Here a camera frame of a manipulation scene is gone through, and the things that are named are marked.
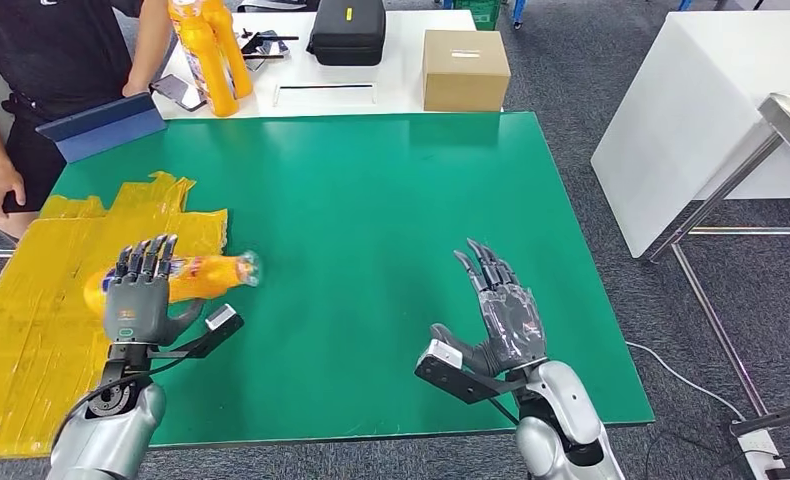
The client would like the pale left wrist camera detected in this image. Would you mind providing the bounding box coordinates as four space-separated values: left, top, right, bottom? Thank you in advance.
204 304 239 331

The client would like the white panel desk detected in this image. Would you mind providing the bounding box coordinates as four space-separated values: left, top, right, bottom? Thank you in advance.
590 9 790 260

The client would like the yellow tape sheet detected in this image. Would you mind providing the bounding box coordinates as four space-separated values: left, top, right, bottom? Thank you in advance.
0 170 229 462

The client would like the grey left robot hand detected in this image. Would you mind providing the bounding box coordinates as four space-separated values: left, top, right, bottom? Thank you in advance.
103 233 205 348

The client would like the brown cardboard box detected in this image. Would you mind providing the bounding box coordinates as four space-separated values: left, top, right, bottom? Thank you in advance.
422 29 512 114

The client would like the blue tablet cover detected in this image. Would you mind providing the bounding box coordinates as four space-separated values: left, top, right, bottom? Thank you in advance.
35 92 168 165

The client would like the black left camera bracket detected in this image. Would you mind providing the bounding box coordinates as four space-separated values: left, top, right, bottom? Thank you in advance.
113 311 245 362

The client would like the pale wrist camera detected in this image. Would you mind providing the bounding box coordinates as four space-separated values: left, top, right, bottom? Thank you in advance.
204 304 239 331
426 339 465 370

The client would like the green plastic crate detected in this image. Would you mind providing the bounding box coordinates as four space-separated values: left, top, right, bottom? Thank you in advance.
453 0 504 31

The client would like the black carrying case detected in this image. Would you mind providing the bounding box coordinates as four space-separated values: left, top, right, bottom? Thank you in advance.
305 0 388 68

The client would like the white power strip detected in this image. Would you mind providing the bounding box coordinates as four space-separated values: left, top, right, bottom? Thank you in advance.
738 429 787 473

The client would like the white floor cable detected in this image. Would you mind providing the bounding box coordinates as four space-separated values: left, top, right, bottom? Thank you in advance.
625 341 747 423

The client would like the black smartphone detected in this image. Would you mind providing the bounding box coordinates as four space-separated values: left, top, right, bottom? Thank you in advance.
149 74 207 113

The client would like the white table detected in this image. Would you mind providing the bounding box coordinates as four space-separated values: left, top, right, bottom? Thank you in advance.
151 8 506 122

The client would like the person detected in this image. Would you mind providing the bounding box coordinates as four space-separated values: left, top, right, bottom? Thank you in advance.
0 0 174 240

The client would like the black right camera bracket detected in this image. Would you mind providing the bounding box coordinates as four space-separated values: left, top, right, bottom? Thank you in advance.
414 357 535 405

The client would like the black camera bracket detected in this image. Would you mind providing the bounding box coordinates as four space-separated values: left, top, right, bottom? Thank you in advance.
113 311 245 362
414 357 535 405

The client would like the orange detergent bottle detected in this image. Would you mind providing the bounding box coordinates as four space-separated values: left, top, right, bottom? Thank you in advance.
168 0 241 119
199 0 254 101
82 250 264 318

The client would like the person's right hand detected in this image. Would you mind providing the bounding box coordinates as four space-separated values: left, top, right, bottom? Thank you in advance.
0 162 29 228

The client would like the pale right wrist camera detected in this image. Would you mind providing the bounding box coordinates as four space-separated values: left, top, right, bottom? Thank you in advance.
426 339 465 370

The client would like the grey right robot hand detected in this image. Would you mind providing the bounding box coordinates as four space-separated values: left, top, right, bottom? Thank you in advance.
429 238 547 378

